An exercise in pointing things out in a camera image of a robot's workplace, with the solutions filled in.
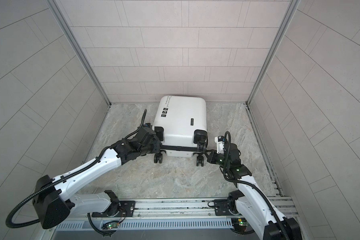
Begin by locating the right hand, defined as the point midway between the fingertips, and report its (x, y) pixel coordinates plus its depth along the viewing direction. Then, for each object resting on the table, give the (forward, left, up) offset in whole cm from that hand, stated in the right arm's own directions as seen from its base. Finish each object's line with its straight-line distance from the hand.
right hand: (204, 152), depth 80 cm
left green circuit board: (-29, +44, -5) cm, 53 cm away
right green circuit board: (-30, -13, -11) cm, 35 cm away
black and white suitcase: (+13, +11, +12) cm, 21 cm away
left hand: (+4, +21, +6) cm, 23 cm away
